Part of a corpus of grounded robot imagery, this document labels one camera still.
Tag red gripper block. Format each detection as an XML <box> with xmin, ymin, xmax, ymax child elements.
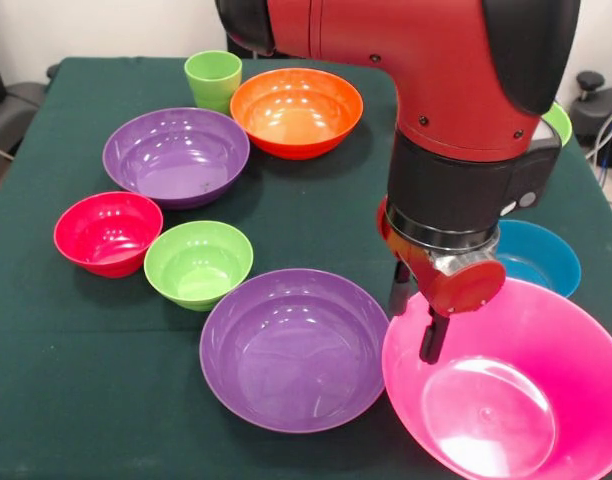
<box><xmin>376</xmin><ymin>197</ymin><xmax>507</xmax><ymax>365</ymax></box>

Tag pink plastic bowl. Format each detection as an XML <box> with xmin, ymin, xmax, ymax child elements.
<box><xmin>381</xmin><ymin>277</ymin><xmax>612</xmax><ymax>480</ymax></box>

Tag purple plastic bowl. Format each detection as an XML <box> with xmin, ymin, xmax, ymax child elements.
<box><xmin>199</xmin><ymin>268</ymin><xmax>391</xmax><ymax>434</ymax></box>
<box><xmin>102</xmin><ymin>107</ymin><xmax>251</xmax><ymax>211</ymax></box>

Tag blue plastic bowl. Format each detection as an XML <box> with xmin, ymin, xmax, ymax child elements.
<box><xmin>494</xmin><ymin>219</ymin><xmax>583</xmax><ymax>299</ymax></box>

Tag small green plastic bowl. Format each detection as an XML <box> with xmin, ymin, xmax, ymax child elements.
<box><xmin>143</xmin><ymin>220</ymin><xmax>255</xmax><ymax>312</ymax></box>

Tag orange plastic bowl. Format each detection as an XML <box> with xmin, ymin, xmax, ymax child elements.
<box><xmin>229</xmin><ymin>68</ymin><xmax>365</xmax><ymax>162</ymax></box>

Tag large green plastic bowl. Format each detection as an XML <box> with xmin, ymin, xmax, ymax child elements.
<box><xmin>541</xmin><ymin>102</ymin><xmax>573</xmax><ymax>149</ymax></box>

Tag green plastic cup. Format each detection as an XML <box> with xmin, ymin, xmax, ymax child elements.
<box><xmin>183</xmin><ymin>50</ymin><xmax>244</xmax><ymax>116</ymax></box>

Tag red plastic bowl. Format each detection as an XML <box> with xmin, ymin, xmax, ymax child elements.
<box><xmin>53</xmin><ymin>191</ymin><xmax>164</xmax><ymax>279</ymax></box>

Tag black cabinet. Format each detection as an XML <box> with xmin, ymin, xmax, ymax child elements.
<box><xmin>225</xmin><ymin>32</ymin><xmax>287</xmax><ymax>60</ymax></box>

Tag dark green tablecloth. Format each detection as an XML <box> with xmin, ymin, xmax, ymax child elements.
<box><xmin>0</xmin><ymin>56</ymin><xmax>612</xmax><ymax>480</ymax></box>

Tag black chair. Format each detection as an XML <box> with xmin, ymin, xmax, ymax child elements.
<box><xmin>0</xmin><ymin>34</ymin><xmax>61</xmax><ymax>161</ymax></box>

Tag blue and white cables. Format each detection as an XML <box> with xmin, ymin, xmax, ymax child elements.
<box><xmin>585</xmin><ymin>102</ymin><xmax>612</xmax><ymax>171</ymax></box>

